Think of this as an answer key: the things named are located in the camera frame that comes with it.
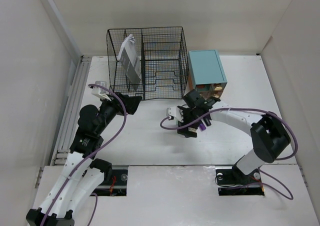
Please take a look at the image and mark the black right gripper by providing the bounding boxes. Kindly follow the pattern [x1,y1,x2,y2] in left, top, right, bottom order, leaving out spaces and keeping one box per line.
[177,106,201,138]

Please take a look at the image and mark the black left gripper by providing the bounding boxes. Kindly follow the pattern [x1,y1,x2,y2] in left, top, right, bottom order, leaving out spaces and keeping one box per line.
[95,92,141,135]

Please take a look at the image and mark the purple black highlighter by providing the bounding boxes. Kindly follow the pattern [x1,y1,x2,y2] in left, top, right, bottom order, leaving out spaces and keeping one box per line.
[199,122,207,132]

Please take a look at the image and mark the grey packaged notebook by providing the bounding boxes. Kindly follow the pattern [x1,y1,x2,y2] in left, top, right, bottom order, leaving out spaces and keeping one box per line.
[118,34,142,85]

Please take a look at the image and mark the yellow black highlighter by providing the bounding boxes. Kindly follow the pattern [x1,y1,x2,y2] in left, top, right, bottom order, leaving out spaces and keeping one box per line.
[203,118,212,127]

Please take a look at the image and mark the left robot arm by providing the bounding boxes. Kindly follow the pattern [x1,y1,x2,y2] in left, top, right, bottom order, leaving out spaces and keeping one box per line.
[26,93,142,226]

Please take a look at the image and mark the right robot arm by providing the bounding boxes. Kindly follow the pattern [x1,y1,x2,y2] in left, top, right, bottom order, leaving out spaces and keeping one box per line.
[167,89,291,185]

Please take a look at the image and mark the teal drawer box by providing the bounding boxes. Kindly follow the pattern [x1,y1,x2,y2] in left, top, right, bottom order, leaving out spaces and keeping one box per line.
[187,49,228,92]

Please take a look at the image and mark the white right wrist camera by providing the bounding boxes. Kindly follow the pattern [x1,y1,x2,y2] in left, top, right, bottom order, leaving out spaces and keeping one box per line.
[166,106,183,122]

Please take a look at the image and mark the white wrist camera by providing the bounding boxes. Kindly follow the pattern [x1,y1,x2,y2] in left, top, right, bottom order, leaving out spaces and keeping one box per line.
[90,81,111,101]
[166,106,183,122]

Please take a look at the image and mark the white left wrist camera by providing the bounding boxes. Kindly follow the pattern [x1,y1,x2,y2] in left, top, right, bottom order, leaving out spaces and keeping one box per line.
[90,81,111,101]

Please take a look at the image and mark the black wire mesh organizer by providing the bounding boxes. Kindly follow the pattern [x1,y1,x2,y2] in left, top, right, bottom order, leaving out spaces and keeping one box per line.
[106,26,189,100]

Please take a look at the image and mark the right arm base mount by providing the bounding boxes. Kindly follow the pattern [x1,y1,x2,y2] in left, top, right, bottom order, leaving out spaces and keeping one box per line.
[214,165,265,196]

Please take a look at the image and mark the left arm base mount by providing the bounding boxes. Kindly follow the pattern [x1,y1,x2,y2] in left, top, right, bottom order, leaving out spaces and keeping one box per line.
[93,165,129,197]

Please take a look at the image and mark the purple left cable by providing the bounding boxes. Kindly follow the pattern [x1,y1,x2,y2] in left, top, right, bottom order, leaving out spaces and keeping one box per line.
[39,84,130,226]

